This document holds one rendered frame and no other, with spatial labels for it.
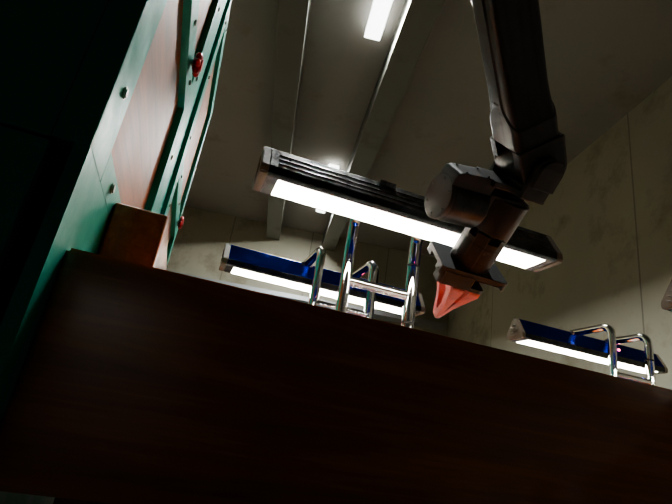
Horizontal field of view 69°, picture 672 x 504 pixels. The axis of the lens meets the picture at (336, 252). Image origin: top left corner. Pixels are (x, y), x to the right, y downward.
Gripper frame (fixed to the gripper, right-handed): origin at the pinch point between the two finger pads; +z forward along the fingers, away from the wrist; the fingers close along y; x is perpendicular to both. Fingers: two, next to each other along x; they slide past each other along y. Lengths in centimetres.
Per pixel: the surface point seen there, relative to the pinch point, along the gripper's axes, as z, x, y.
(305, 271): 39, -61, 4
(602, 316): 112, -221, -278
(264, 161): -4.4, -24.1, 28.4
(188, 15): -21, -30, 46
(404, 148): 91, -415, -138
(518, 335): 40, -58, -69
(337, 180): -4.7, -25.2, 15.2
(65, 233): -10.0, 17.9, 45.4
